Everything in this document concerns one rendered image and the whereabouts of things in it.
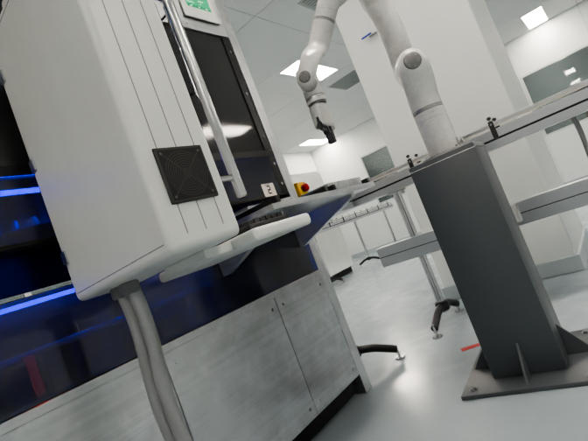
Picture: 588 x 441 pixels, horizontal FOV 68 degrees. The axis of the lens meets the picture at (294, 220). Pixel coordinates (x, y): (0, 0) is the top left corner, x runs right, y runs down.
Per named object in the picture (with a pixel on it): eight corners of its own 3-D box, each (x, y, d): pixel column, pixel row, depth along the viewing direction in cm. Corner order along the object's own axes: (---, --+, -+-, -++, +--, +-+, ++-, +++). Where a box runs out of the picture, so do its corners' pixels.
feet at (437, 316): (429, 340, 239) (419, 317, 240) (455, 311, 279) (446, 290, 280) (443, 339, 235) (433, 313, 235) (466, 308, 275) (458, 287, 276)
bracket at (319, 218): (300, 247, 199) (290, 220, 200) (304, 246, 202) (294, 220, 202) (362, 223, 179) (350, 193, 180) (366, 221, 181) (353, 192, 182)
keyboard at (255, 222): (164, 270, 125) (161, 262, 125) (203, 258, 136) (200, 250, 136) (250, 229, 99) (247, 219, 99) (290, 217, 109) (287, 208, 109)
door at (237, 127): (202, 155, 174) (152, 22, 178) (269, 150, 209) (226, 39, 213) (203, 154, 174) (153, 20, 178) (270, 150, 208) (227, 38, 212)
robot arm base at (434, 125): (474, 144, 174) (457, 101, 175) (465, 144, 158) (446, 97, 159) (430, 164, 184) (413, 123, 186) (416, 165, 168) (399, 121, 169)
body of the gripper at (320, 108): (316, 107, 189) (325, 130, 188) (303, 106, 181) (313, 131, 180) (330, 98, 184) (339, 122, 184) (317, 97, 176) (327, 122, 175)
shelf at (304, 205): (179, 255, 158) (178, 249, 158) (291, 221, 214) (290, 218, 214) (274, 209, 129) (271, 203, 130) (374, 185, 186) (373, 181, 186)
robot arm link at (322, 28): (330, 10, 169) (313, 87, 171) (336, 26, 184) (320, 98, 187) (308, 6, 171) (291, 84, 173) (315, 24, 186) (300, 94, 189)
